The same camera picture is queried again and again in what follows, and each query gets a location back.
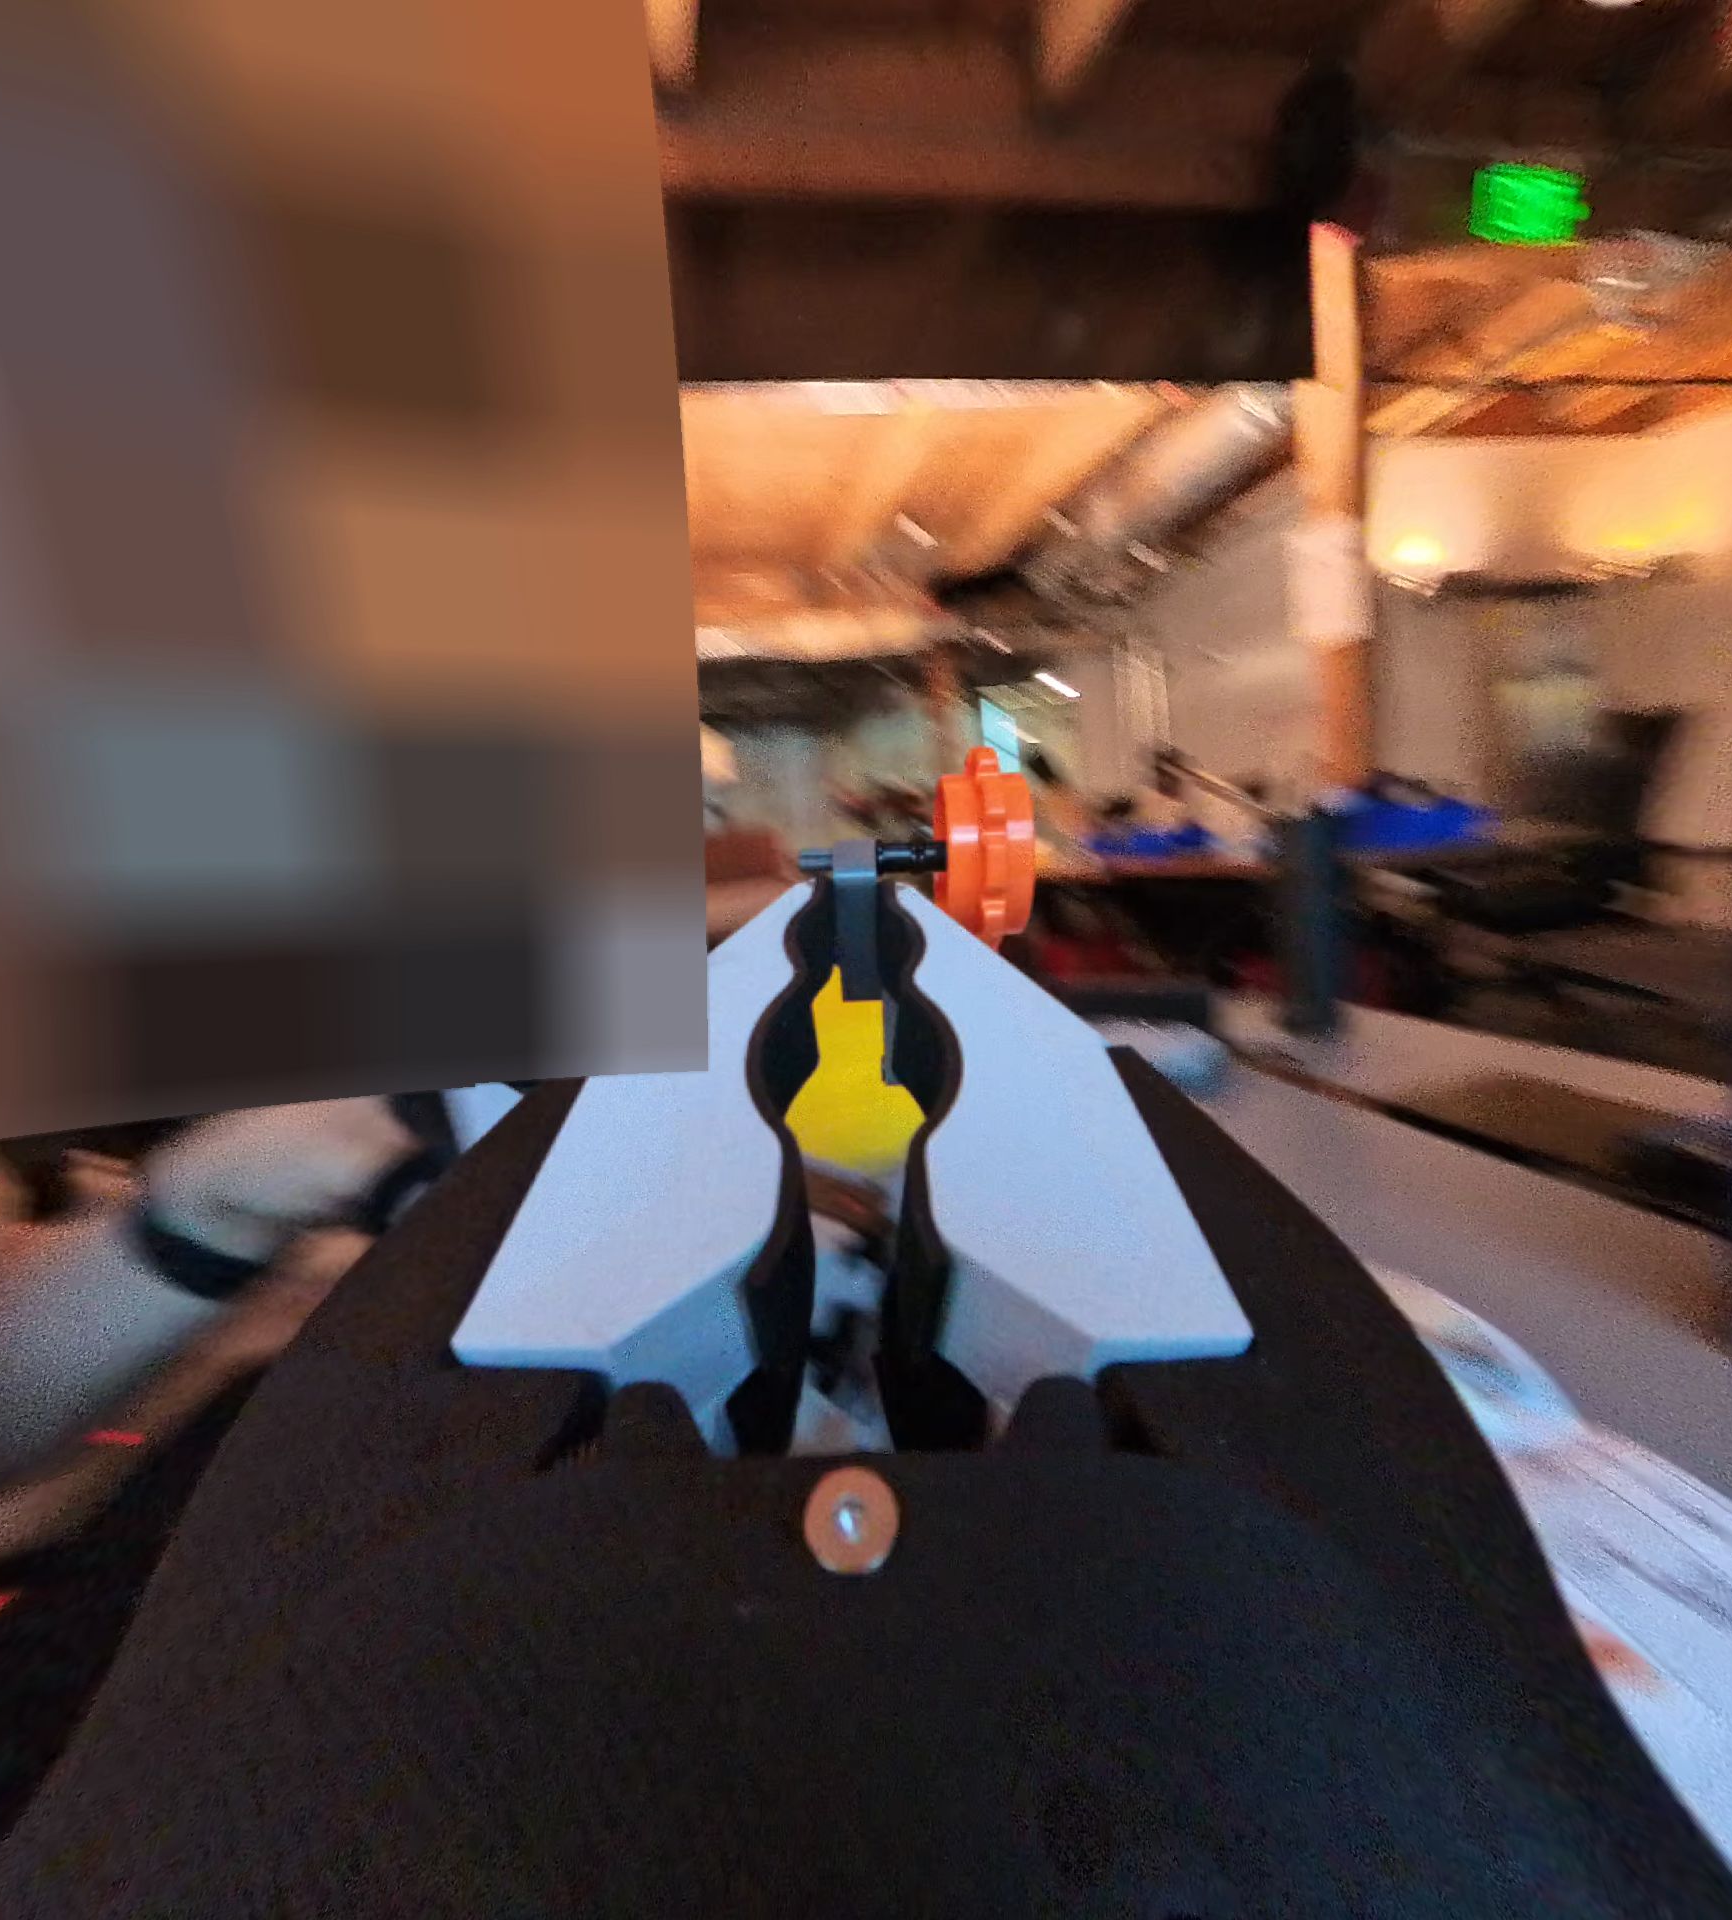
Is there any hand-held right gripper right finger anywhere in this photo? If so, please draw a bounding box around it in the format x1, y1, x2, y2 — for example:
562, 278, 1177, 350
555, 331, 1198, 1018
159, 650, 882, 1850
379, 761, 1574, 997
878, 881, 1258, 1453

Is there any blue storage bin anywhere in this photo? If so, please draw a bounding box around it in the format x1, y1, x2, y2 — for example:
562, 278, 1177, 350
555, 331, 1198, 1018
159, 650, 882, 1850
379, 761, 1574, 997
1315, 792, 1502, 857
1090, 821, 1266, 864

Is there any yellow plastic bin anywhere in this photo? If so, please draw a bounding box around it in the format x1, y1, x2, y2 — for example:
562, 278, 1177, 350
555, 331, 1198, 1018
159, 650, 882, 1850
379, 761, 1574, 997
781, 965, 913, 1171

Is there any wooden post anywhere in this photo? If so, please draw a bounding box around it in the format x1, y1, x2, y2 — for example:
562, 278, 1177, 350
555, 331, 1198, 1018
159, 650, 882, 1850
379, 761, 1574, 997
1299, 223, 1378, 782

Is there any grey bracket with orange wheels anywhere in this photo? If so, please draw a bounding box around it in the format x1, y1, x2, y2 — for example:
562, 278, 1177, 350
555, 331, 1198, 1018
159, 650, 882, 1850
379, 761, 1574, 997
797, 745, 1038, 1085

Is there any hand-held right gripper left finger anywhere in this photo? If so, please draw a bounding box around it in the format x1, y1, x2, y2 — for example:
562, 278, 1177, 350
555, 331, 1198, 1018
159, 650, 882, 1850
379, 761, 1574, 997
448, 881, 825, 1453

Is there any open white instruction booklet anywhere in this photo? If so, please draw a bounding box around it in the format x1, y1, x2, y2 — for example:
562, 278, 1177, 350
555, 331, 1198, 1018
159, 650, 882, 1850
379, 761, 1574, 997
1381, 1274, 1732, 1920

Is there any green exit sign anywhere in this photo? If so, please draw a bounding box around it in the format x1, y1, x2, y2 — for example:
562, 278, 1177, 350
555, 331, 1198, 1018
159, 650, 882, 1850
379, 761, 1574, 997
1466, 162, 1591, 245

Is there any white paper notice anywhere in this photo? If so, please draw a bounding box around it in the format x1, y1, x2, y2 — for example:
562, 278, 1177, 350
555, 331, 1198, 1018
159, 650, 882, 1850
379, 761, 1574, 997
1285, 513, 1376, 650

